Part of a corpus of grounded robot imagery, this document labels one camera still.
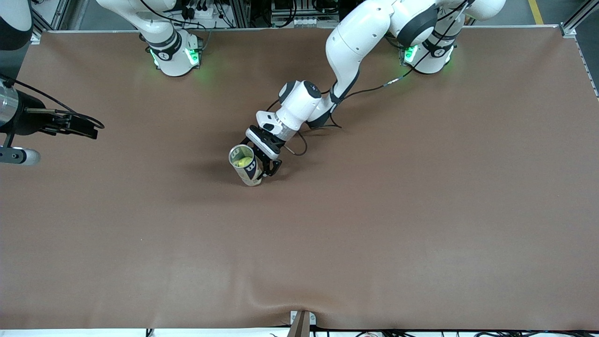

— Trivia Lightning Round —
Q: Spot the metal table edge bracket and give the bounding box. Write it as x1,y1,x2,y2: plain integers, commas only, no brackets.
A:
290,310,317,337

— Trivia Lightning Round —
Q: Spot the brown table mat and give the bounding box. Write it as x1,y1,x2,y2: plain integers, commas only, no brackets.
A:
0,26,599,330

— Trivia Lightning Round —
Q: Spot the aluminium frame corner post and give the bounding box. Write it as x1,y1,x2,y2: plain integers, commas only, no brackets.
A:
560,0,599,38
28,0,71,45

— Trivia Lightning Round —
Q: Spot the white terminal block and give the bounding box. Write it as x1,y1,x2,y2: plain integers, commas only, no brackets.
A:
292,17,340,28

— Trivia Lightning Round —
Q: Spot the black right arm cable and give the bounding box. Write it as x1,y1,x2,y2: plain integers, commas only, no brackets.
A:
0,76,105,129

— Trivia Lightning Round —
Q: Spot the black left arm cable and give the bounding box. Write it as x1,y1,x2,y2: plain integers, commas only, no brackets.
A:
264,0,471,157

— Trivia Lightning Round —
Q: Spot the white tennis ball can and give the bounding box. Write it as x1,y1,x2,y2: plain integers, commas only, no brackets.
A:
228,144,265,187

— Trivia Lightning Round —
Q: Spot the white power strip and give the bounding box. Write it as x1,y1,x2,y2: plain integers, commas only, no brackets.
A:
187,4,217,20

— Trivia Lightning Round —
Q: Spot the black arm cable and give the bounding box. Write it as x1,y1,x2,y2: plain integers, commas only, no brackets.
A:
0,76,105,129
264,0,471,157

